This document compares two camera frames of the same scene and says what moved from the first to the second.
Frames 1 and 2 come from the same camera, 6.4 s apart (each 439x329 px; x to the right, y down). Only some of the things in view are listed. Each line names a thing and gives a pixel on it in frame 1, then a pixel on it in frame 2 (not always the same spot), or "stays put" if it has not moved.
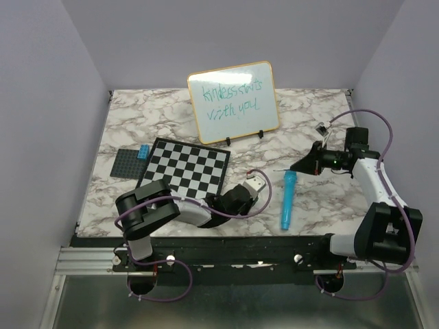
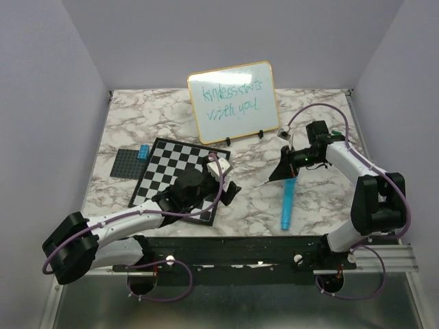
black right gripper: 312,163 to 287,167
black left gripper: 250,203 to 226,198
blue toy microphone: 289,184 stays put
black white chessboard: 191,171 stays put
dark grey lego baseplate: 127,165 stays put
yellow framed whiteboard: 233,101 stays put
